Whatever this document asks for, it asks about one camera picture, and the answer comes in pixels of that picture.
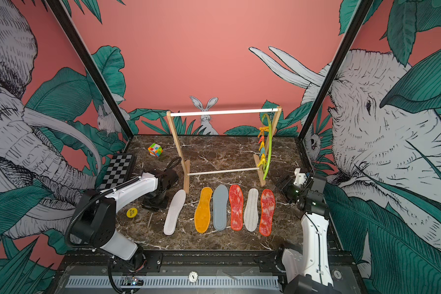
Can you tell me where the grey striped insole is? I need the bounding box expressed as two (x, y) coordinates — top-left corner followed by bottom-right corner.
(163, 189), (186, 236)

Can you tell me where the red orange-edged insole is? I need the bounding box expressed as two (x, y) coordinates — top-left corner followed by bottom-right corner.
(258, 189), (276, 236)
(229, 184), (244, 231)

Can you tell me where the wooden hanger rack frame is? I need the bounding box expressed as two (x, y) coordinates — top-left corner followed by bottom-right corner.
(165, 111), (267, 194)

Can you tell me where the grey textured insole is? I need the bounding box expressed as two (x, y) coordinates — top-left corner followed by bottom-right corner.
(243, 188), (259, 232)

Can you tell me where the yellow-edged insole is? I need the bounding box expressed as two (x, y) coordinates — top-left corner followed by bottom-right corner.
(194, 187), (213, 233)

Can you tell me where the white smooth insole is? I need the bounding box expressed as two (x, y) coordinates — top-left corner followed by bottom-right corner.
(213, 184), (229, 231)

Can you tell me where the green clip hanger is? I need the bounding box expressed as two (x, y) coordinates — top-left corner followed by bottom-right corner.
(257, 113), (274, 181)

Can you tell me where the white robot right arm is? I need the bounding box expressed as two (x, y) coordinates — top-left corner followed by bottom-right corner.
(278, 168), (339, 294)

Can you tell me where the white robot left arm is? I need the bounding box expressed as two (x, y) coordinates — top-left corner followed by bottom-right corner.
(64, 169), (178, 268)

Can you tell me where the yellow round sticker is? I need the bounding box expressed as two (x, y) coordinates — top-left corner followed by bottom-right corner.
(126, 208), (138, 219)

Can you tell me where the black white checkerboard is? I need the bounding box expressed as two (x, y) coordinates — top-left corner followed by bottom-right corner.
(96, 153), (136, 190)

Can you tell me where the colourful puzzle cube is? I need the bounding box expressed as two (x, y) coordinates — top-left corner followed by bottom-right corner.
(148, 143), (163, 158)

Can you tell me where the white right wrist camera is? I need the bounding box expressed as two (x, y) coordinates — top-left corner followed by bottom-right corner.
(294, 168), (307, 188)

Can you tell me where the white perforated rail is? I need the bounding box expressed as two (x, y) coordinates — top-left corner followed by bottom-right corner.
(65, 276), (280, 290)

